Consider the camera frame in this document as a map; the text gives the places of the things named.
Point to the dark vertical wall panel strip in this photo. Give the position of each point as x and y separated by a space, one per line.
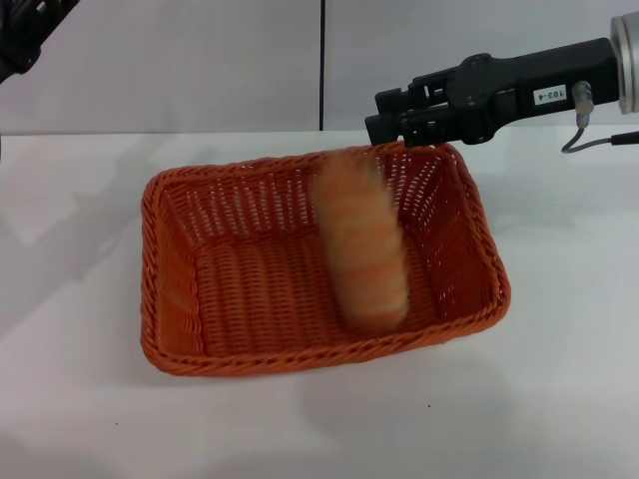
322 65

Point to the orange woven plastic basket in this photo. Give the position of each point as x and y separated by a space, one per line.
259 299

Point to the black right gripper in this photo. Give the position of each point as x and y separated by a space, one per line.
524 85

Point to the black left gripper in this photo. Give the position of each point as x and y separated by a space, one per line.
17 35

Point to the striped bread roll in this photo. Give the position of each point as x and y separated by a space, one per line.
367 249

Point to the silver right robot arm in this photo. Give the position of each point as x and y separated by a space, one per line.
626 65

